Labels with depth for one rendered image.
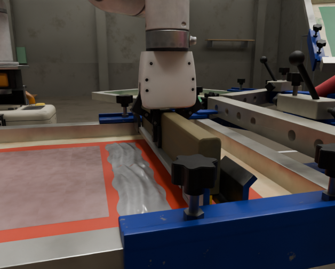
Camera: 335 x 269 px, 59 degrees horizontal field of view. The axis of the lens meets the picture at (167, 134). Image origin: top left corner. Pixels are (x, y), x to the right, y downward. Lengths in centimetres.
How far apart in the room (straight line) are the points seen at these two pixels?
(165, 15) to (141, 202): 29
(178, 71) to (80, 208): 27
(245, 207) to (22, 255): 21
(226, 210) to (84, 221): 18
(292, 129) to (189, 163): 35
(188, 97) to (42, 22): 1032
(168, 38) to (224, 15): 1100
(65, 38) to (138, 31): 240
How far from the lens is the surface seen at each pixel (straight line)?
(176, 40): 51
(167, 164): 46
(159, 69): 51
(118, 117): 81
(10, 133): 82
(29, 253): 30
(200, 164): 26
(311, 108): 63
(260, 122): 67
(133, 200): 43
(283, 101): 70
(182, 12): 52
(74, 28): 1064
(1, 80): 104
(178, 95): 52
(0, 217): 45
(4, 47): 107
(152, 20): 51
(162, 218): 30
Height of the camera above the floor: 115
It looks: 14 degrees down
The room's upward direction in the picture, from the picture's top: straight up
